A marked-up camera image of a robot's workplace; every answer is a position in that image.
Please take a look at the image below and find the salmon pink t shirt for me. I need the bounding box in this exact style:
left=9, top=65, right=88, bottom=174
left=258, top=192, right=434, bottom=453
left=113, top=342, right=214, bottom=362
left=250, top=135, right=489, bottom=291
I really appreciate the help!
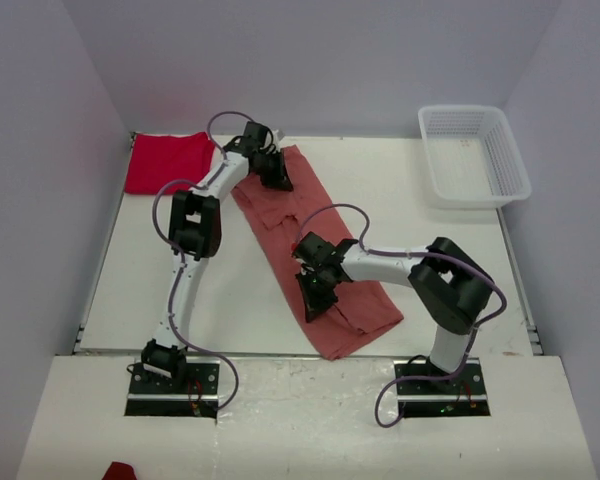
left=232, top=146, right=403, bottom=360

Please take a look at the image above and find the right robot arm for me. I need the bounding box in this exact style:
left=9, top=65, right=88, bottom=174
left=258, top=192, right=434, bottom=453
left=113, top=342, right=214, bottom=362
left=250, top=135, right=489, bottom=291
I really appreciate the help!
left=292, top=232, right=496, bottom=393

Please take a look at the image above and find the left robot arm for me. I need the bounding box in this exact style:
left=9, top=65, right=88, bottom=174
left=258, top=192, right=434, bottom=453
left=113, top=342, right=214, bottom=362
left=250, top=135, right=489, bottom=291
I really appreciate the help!
left=141, top=120, right=293, bottom=393

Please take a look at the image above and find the folded red t shirt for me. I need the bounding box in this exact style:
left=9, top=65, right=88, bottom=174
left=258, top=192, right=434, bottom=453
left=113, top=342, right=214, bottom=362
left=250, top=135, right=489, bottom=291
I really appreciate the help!
left=124, top=132, right=215, bottom=195

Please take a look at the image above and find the white plastic basket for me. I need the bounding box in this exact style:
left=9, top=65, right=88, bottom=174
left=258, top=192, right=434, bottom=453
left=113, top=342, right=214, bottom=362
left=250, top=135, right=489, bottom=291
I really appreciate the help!
left=418, top=105, right=532, bottom=210

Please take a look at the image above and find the red cloth at bottom edge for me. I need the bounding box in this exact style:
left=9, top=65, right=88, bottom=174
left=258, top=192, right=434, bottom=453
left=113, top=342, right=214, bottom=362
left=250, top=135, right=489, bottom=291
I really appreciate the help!
left=102, top=462, right=137, bottom=480

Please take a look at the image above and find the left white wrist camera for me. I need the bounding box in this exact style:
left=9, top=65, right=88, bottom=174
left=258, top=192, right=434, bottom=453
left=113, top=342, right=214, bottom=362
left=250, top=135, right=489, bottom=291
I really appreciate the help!
left=273, top=129, right=285, bottom=141

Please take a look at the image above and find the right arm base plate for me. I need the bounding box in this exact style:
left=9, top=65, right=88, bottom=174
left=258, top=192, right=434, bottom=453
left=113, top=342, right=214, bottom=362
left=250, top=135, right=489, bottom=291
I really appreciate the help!
left=396, top=358, right=491, bottom=419

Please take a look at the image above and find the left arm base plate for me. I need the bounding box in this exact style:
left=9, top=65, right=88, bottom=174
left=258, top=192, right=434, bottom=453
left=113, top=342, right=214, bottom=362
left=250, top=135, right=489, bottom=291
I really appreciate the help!
left=124, top=355, right=220, bottom=419

